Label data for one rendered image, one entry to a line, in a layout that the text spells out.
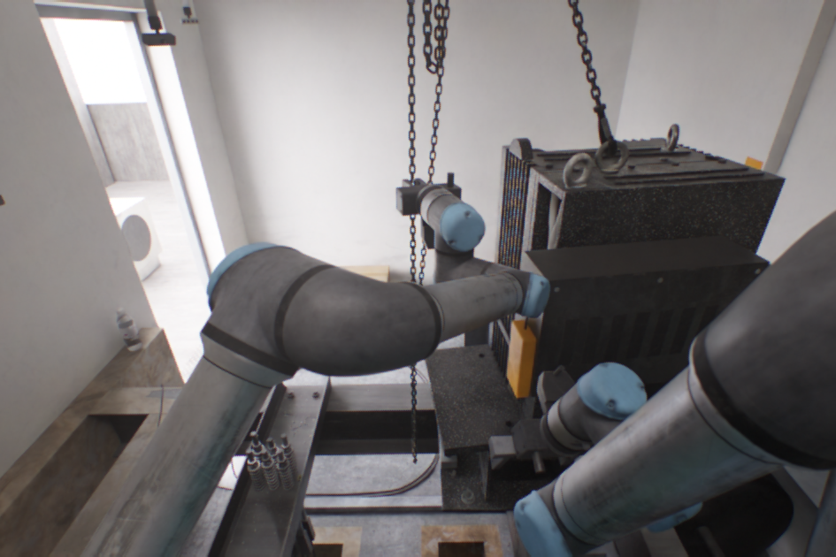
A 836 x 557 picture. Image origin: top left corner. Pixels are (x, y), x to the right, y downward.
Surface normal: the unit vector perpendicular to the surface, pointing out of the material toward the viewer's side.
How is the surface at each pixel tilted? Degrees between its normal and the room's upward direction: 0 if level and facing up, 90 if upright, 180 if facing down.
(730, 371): 78
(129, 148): 90
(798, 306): 60
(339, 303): 35
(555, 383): 24
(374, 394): 0
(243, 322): 48
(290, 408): 0
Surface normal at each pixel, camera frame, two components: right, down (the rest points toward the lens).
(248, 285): -0.38, -0.36
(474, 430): -0.03, -0.87
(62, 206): 1.00, -0.02
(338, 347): 0.08, 0.32
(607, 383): 0.16, -0.62
